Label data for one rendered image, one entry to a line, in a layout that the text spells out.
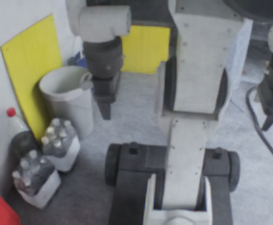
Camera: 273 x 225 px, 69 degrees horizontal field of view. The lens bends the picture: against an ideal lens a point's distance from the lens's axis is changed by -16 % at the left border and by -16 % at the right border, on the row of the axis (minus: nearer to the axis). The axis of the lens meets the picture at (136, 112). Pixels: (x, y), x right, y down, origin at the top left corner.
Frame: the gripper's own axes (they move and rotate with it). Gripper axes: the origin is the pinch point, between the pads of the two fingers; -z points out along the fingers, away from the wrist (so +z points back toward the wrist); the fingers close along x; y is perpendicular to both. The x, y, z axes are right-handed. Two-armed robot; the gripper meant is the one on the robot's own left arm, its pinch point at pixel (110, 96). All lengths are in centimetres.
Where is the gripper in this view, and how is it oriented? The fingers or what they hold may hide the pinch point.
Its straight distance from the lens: 62.8
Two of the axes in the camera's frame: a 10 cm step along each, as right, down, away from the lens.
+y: -9.9, -0.7, 0.9
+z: -0.3, -6.4, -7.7
